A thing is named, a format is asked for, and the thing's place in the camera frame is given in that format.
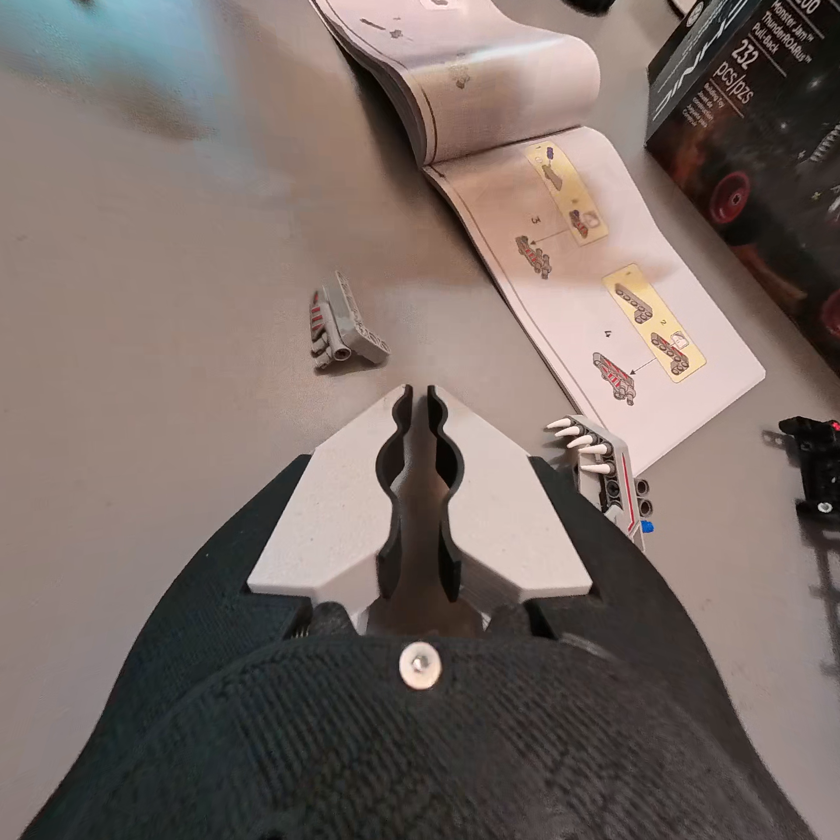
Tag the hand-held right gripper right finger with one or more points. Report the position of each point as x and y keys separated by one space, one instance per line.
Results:
x=518 y=525

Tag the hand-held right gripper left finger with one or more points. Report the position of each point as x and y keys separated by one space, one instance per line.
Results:
x=321 y=525

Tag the grey angled brick beam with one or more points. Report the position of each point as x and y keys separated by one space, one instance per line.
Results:
x=354 y=315

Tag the grey desk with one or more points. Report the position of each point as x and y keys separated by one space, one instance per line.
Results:
x=164 y=328

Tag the grey toothed dinosaur head model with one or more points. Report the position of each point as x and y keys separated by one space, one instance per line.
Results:
x=613 y=472

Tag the black brick chassis model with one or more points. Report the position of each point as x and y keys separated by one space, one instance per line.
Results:
x=814 y=459

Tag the open instruction booklet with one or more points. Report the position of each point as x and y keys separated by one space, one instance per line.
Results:
x=472 y=79

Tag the black toy set box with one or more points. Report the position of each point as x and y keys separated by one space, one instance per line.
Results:
x=754 y=131

